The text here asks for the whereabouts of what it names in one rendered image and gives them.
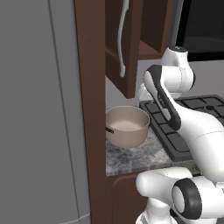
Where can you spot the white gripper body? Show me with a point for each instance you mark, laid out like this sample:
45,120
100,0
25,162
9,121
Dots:
144,92

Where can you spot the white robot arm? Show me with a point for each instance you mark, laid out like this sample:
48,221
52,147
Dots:
201,131

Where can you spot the dark grey stove hob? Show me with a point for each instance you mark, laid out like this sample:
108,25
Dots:
163,128

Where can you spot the brown tall cabinet panel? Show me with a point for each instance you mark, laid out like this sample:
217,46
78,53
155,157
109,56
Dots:
92,116

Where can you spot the brown base cabinet door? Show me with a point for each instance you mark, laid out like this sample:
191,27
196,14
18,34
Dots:
122,201

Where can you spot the black microwave oven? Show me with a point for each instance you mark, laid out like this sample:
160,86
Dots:
204,26

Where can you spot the grey fridge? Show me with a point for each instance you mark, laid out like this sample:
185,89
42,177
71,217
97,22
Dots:
35,110

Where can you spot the brown wall cabinet door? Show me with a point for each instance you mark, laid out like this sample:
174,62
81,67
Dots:
132,43

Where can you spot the brown wall cabinet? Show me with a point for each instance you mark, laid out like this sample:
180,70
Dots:
154,26

